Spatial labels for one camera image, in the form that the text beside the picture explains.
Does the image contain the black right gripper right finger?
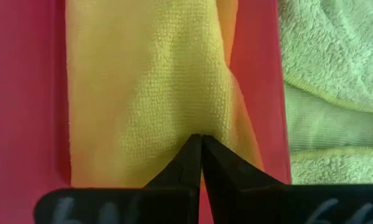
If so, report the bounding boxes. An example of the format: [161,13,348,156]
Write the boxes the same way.
[202,134,373,224]

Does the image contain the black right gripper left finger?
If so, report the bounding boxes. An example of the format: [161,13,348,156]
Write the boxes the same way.
[33,134,203,224]

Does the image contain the yellow microfiber towel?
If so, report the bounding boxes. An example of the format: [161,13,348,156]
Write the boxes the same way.
[64,0,265,191]

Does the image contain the green fluffy towel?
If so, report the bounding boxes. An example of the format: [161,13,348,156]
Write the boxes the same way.
[277,0,373,185]

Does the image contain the pink plastic bin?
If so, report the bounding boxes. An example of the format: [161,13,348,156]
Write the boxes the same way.
[0,0,293,224]

